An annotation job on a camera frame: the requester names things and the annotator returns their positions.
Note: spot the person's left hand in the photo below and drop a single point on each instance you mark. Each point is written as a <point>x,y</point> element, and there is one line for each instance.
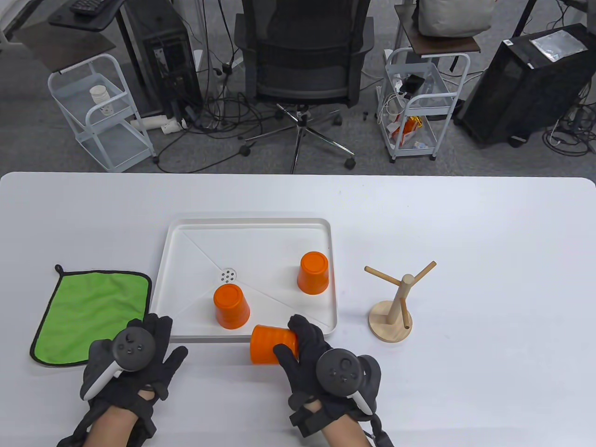
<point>160,335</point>

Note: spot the person's right hand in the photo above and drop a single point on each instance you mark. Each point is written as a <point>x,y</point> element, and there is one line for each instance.
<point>307,340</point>

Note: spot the orange plastic cup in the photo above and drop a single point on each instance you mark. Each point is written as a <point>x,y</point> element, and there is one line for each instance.
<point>265,344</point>
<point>313,274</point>
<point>230,305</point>

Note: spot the green grey hand towel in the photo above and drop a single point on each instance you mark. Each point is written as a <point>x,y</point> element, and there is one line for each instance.
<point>84,312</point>

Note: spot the person's left forearm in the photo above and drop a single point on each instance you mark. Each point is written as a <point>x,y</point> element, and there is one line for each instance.
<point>111,430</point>

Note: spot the person's right forearm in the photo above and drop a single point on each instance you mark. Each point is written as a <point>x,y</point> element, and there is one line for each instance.
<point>342,433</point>

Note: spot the wooden cup rack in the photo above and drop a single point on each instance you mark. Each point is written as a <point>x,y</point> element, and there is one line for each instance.
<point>389,323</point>

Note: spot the white paper cup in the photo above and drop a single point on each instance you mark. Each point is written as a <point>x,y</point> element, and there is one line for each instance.
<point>98,94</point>

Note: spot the white drain tray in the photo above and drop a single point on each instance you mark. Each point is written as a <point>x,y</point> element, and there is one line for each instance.
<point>260,251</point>

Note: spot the white floor power strip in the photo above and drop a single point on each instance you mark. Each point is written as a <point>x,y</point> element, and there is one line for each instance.
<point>149,123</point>

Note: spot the orange snack packet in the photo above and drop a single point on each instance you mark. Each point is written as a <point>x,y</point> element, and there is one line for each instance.
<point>407,130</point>

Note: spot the black office chair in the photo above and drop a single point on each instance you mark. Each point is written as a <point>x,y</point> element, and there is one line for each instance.
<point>302,70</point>

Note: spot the black computer tower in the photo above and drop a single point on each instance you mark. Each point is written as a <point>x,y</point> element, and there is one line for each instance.
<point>163,60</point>
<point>512,93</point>

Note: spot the black power adapter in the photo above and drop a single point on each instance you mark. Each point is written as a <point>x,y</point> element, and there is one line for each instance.
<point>412,84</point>

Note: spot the dark brown side table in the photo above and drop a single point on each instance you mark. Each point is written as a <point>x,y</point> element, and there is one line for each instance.
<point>442,45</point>
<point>65,49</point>

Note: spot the black keyboard shelf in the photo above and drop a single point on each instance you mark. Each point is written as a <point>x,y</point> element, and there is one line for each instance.
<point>93,22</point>

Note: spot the black keyboard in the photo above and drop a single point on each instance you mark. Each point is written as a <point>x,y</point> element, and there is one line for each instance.
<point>86,5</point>

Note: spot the grey fabric bag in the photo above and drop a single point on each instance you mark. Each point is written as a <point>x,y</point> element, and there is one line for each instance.
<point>451,18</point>

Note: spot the silver foil pouch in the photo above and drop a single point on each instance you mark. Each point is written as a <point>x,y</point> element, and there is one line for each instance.
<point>556,45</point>

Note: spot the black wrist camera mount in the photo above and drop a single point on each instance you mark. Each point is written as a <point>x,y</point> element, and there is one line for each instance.
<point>65,442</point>
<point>384,437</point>

